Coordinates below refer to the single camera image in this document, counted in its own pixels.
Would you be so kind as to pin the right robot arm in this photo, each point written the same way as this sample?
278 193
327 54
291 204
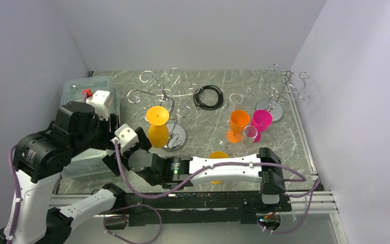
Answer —
178 172

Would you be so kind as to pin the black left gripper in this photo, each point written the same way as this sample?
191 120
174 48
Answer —
109 128

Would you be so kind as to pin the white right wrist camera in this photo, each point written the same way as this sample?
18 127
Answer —
125 137

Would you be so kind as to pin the yellow wine glass left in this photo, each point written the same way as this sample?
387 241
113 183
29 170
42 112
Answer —
158 133

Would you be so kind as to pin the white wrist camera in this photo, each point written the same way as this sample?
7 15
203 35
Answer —
125 137
100 100

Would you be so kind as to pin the chrome wine glass rack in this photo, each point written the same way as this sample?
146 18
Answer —
177 133

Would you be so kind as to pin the clear tumbler glass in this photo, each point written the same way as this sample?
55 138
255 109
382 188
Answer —
235 102

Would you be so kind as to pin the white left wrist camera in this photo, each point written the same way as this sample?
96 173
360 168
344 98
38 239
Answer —
100 100

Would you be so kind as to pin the yellow-orange wine glass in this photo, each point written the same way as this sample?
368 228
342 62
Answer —
218 155

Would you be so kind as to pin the clear wine glass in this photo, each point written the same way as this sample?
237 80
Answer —
218 141
249 135

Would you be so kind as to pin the orange wine glass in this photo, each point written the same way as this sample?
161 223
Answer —
239 119

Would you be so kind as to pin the pink wine glass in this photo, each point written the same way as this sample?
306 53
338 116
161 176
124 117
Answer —
261 120

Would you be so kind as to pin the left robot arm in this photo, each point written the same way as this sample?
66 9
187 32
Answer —
36 163

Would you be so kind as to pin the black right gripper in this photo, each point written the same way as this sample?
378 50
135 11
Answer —
143 143

